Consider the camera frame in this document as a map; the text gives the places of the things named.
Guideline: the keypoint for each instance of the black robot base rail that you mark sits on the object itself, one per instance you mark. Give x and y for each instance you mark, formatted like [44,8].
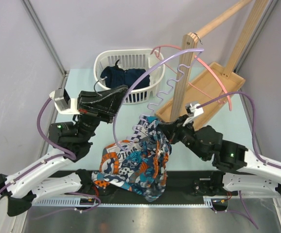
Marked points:
[179,184]

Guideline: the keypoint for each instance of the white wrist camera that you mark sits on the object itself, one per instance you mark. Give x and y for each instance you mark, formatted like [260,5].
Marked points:
[63,103]
[193,112]

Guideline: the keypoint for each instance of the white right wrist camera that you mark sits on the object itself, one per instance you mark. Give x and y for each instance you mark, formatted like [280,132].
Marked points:
[193,112]

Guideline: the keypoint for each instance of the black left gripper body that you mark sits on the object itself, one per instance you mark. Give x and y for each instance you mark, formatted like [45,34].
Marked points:
[86,125]

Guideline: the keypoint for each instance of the navy blue shorts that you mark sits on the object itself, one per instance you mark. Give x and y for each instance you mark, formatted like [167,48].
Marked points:
[115,76]

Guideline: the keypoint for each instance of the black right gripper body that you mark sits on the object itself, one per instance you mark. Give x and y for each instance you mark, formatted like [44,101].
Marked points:
[186,135]

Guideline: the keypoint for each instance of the white slotted cable duct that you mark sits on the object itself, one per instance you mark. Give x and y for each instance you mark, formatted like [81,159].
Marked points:
[114,201]

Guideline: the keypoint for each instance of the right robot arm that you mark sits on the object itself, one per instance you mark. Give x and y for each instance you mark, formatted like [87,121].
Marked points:
[243,170]

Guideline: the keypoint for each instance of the lilac clothes hanger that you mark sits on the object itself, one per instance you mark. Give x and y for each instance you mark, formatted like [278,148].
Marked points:
[139,58]

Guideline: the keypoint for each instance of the white plastic basket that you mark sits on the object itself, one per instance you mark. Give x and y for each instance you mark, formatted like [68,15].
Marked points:
[113,68]

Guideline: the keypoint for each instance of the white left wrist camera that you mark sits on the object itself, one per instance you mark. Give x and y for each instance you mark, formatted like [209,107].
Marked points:
[63,103]

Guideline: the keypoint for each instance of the wooden clothes rack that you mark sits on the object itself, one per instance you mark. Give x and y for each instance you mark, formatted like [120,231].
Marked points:
[215,79]

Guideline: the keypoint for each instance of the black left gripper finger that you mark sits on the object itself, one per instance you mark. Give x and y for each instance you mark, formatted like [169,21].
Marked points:
[100,111]
[106,98]

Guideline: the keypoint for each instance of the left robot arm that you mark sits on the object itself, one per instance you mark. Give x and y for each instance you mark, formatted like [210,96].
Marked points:
[70,142]

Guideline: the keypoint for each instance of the colourful patterned shorts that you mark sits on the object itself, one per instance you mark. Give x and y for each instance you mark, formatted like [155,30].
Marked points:
[137,163]

